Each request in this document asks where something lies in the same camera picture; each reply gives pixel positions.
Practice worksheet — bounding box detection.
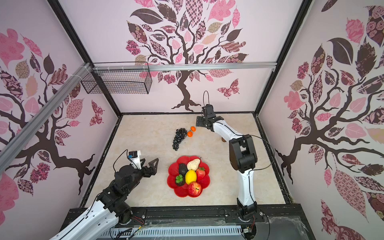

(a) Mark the aluminium rail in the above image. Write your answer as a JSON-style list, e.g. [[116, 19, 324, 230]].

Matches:
[[93, 62, 277, 72], [1, 63, 92, 173]]

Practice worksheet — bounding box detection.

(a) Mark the white slotted cable duct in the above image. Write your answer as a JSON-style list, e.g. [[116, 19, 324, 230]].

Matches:
[[98, 226, 244, 240]]

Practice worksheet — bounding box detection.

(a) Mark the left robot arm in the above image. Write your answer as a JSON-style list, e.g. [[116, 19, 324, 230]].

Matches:
[[52, 158, 159, 240]]

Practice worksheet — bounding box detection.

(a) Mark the aluminium rail back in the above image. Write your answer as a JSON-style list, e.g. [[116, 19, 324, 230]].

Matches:
[[93, 62, 277, 72]]

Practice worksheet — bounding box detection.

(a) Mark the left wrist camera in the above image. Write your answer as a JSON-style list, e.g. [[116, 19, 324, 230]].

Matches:
[[128, 151, 142, 170]]

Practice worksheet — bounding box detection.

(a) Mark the dark avocado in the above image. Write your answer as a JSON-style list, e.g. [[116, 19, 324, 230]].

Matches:
[[179, 163, 189, 176]]

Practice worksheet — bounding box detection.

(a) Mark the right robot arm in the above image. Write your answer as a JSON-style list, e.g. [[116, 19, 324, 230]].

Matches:
[[196, 104, 260, 222]]

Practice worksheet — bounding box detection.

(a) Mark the cream pear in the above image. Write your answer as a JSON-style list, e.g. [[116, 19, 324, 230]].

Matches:
[[187, 159, 201, 171]]

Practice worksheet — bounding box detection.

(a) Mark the red flower-shaped bowl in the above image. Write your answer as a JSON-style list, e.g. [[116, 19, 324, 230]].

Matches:
[[167, 156, 211, 198]]

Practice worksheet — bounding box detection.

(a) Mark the yellow lemon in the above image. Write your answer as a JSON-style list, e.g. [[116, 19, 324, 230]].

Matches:
[[185, 170, 197, 185]]

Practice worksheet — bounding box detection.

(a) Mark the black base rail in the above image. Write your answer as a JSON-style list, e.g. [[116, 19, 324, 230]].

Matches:
[[55, 203, 316, 240]]

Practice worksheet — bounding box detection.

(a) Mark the aluminium rail left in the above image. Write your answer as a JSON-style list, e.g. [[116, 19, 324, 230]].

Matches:
[[1, 63, 92, 173]]

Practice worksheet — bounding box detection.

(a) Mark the black wire basket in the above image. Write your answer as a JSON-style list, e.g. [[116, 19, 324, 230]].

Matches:
[[81, 61, 152, 94]]

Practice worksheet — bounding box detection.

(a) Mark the black grape bunch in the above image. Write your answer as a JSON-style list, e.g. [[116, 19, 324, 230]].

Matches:
[[172, 128, 188, 151]]

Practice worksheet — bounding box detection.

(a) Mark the red strawberry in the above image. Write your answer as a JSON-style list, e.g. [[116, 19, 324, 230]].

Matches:
[[196, 167, 206, 181]]

